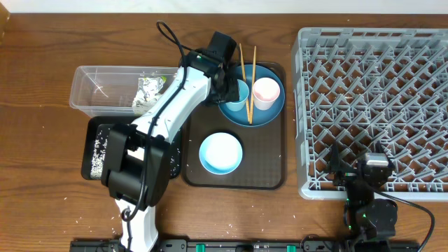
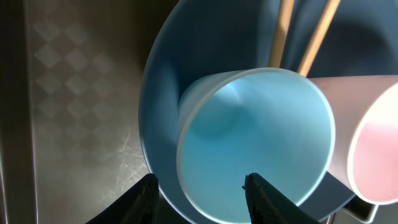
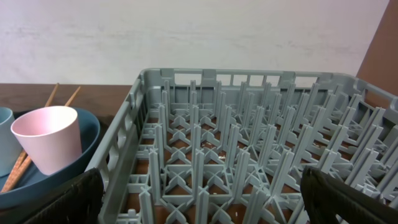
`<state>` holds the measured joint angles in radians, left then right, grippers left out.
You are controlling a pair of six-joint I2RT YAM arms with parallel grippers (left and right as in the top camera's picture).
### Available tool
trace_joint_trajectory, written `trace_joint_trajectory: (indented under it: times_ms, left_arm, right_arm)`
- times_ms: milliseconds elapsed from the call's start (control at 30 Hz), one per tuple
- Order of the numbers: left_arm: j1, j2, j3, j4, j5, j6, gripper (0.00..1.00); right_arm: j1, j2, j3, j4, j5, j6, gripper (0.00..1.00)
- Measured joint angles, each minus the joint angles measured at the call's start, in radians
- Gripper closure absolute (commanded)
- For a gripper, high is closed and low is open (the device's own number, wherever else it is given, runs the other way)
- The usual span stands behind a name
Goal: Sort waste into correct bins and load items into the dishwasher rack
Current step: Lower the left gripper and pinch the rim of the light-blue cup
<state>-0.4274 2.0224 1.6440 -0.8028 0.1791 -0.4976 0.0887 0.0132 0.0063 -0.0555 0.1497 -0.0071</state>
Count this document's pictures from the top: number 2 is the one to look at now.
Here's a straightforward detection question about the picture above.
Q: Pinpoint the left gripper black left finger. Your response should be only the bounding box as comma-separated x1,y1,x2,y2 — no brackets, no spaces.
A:
87,173,159,224

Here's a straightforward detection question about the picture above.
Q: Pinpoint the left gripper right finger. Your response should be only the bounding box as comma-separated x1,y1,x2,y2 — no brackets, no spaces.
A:
244,173,320,224

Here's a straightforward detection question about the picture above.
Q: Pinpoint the light blue cup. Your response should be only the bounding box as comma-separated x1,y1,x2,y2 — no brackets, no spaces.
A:
176,68,336,223

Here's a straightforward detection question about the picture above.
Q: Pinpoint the pink cup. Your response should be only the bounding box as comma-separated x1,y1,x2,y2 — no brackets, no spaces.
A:
312,75,397,205

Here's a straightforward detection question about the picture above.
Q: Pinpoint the brown serving tray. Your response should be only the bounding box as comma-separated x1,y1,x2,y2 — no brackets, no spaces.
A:
1,1,175,223

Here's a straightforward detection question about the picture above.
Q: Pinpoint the dark blue plate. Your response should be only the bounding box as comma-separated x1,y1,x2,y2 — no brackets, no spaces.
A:
139,0,397,223

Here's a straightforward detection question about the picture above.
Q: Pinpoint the left wooden chopstick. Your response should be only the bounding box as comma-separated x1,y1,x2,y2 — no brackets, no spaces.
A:
268,0,295,67

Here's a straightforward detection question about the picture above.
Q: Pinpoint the wooden chopstick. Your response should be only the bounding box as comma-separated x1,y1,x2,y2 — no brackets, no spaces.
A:
297,0,340,77
268,0,295,67

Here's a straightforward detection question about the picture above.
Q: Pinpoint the right wooden chopstick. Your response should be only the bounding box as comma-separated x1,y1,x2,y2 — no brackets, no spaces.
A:
297,0,340,77

